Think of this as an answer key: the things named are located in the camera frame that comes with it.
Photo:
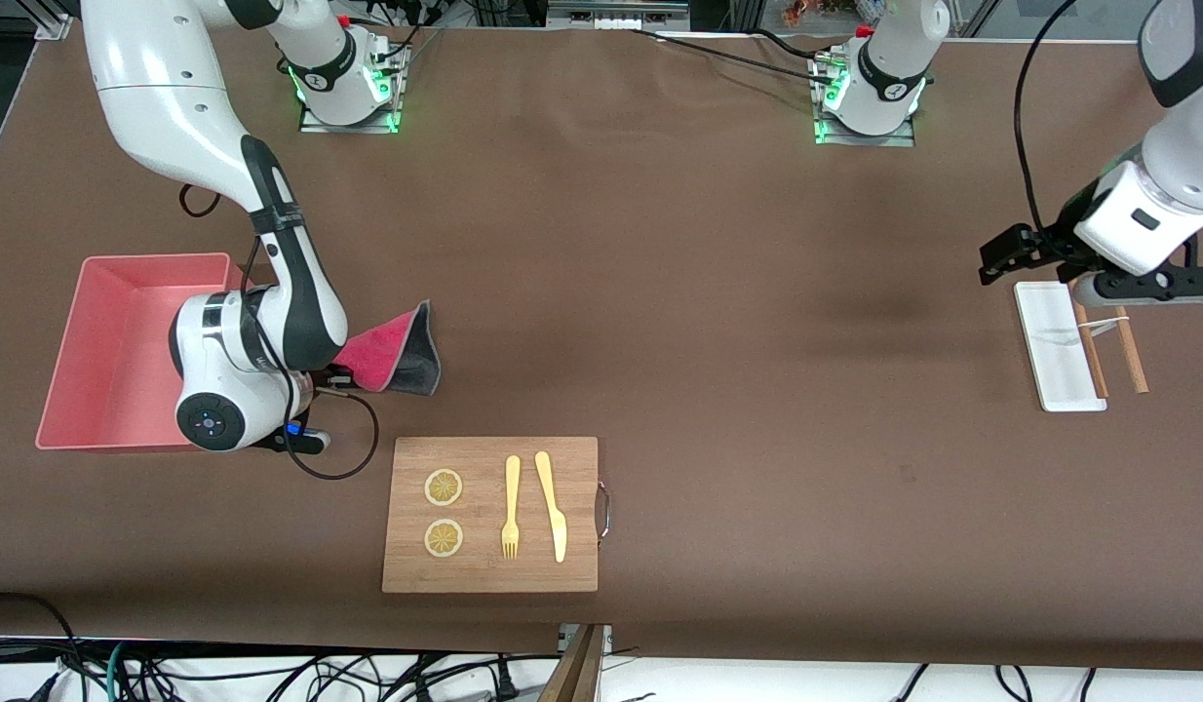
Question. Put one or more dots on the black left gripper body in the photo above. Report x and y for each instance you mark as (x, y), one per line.
(1058, 238)

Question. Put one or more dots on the pink and grey cloth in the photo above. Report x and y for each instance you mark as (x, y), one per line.
(387, 346)

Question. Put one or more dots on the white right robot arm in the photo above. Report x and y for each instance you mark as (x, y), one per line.
(173, 97)

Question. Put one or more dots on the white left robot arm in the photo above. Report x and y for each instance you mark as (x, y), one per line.
(1186, 156)

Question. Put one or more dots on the white rectangular tray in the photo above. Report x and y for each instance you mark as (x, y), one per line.
(1050, 341)

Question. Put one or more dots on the thin white band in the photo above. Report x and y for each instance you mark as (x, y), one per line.
(1108, 324)

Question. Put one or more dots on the toy lemon slice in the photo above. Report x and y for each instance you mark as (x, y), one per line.
(444, 487)
(444, 538)

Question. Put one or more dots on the yellow plastic fork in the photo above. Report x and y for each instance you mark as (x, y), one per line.
(512, 487)

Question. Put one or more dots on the pink plastic bin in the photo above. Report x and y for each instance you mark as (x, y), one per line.
(114, 331)

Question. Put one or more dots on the wooden cutting board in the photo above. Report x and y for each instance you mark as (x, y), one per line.
(485, 575)

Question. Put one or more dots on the yellow plastic knife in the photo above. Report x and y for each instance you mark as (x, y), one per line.
(551, 497)

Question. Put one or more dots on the brown table cover sheet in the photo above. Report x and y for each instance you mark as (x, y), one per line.
(660, 292)

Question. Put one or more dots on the wooden plank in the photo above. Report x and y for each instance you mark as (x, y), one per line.
(574, 673)

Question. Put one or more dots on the small metal bracket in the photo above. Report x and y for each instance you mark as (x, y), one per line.
(606, 639)

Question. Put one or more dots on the aluminium frame corner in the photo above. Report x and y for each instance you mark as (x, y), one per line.
(54, 21)

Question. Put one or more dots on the silver frame rail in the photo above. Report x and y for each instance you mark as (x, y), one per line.
(616, 12)

